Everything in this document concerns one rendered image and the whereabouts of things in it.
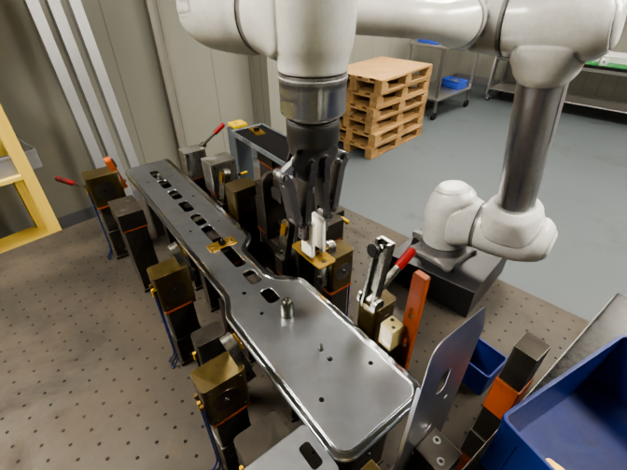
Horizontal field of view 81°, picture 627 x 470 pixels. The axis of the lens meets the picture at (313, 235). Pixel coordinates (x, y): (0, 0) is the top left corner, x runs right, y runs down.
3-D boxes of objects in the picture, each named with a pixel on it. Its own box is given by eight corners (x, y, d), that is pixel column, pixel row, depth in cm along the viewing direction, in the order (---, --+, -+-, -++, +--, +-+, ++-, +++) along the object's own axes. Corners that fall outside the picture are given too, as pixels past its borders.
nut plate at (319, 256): (290, 246, 67) (290, 241, 66) (307, 238, 69) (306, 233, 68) (319, 270, 61) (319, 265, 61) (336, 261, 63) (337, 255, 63)
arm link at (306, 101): (263, 70, 48) (267, 116, 51) (306, 83, 42) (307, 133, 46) (317, 61, 52) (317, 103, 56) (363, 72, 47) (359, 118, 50)
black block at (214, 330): (200, 409, 99) (175, 339, 81) (232, 389, 104) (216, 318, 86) (208, 425, 95) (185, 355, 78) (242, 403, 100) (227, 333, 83)
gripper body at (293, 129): (319, 103, 55) (319, 160, 61) (271, 115, 51) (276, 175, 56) (354, 116, 50) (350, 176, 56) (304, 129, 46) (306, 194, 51)
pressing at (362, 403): (116, 173, 148) (114, 170, 147) (170, 158, 160) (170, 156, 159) (341, 474, 60) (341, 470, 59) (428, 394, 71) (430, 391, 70)
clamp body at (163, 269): (165, 358, 112) (132, 271, 91) (202, 338, 118) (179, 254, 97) (174, 373, 108) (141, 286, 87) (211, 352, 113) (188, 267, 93)
